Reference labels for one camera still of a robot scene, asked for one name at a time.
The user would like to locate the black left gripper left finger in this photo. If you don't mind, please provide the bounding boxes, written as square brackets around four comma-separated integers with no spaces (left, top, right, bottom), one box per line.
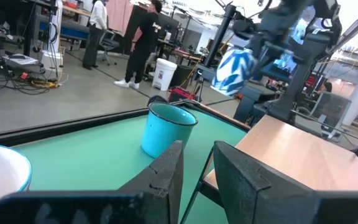
[0,139,185,224]

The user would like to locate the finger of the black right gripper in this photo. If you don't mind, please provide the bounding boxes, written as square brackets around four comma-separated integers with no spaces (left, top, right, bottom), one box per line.
[247,40,296,77]

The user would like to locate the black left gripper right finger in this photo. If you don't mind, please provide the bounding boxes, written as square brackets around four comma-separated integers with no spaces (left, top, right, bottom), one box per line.
[212,140,358,224]

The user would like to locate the white mug blue leaf print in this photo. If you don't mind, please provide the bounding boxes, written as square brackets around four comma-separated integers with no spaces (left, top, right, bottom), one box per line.
[210,46,259,97]

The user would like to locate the teal enamel mug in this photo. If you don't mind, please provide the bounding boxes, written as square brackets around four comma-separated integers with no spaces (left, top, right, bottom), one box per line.
[140,101,199,159]

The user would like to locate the monitor with blue screen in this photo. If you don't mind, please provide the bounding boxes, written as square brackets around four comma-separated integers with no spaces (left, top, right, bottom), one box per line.
[272,6,318,75]

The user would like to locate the black stand pole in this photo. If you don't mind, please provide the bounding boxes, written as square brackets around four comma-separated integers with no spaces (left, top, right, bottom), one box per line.
[197,3,239,103]

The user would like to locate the wooden shelf riser black legs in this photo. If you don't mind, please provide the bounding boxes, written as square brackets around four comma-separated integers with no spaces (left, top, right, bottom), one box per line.
[180,113,358,224]

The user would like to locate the person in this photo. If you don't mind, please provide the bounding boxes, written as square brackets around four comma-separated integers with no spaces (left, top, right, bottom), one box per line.
[317,81,334,96]
[81,0,108,71]

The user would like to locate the green table mat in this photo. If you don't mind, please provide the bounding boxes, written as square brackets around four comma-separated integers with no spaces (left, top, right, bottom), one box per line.
[11,107,248,224]

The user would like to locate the black bin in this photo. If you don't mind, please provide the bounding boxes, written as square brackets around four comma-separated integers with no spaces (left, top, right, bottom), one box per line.
[169,64,195,90]

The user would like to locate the red toolbox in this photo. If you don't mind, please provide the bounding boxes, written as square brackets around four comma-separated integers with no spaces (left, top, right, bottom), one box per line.
[167,86,198,103]

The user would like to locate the white plastic bucket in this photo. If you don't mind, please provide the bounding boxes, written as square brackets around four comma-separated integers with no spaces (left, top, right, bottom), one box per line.
[151,58,178,92]

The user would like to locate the person's white shoe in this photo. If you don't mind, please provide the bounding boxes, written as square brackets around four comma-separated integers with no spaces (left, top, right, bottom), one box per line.
[113,0,163,90]

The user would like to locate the pink hanging cloth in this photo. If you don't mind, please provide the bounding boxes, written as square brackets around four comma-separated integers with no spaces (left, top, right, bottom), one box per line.
[106,0,136,37]

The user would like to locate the grey office chair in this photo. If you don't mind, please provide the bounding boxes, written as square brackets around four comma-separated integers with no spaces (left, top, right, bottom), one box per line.
[98,29,121,67]

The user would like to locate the blue workbench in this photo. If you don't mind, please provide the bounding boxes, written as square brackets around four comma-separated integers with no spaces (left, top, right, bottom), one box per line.
[35,6,91,43]

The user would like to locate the tangled floor cables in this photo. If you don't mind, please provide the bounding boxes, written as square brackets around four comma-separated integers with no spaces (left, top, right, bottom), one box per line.
[0,60,70,96]

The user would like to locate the white pedestal stand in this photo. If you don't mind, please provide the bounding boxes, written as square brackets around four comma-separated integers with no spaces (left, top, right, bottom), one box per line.
[39,0,64,71]

